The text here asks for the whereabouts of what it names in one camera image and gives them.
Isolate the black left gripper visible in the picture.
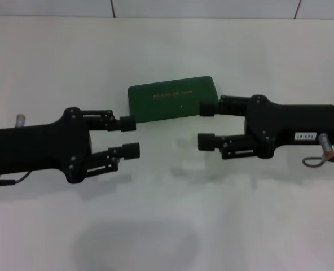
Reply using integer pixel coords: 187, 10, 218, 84
0, 106, 94, 185

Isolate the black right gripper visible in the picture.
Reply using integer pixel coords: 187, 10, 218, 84
197, 94, 334, 161

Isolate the green glasses case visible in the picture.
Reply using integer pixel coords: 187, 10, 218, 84
127, 75, 222, 124

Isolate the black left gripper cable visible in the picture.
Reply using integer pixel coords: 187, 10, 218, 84
0, 171, 30, 187

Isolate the grey right gripper cable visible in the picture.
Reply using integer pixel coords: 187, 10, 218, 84
302, 156, 334, 169

